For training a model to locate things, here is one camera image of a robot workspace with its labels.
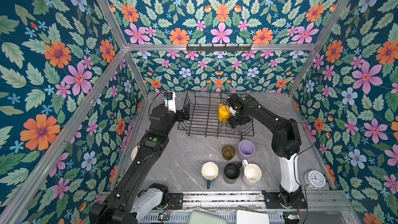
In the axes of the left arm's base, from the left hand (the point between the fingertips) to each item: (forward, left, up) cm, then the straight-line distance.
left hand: (182, 98), depth 71 cm
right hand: (+1, -30, -27) cm, 40 cm away
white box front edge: (-45, -27, -30) cm, 60 cm away
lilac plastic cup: (-15, -32, -28) cm, 45 cm away
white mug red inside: (+4, -26, -17) cm, 32 cm away
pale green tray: (-44, -5, -30) cm, 53 cm away
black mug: (-25, -23, -33) cm, 48 cm away
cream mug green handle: (-25, -11, -30) cm, 40 cm away
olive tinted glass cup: (-15, -22, -31) cm, 41 cm away
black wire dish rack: (+12, -13, -33) cm, 37 cm away
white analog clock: (-32, -64, -30) cm, 77 cm away
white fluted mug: (-28, -33, -28) cm, 51 cm away
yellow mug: (+7, -22, -23) cm, 32 cm away
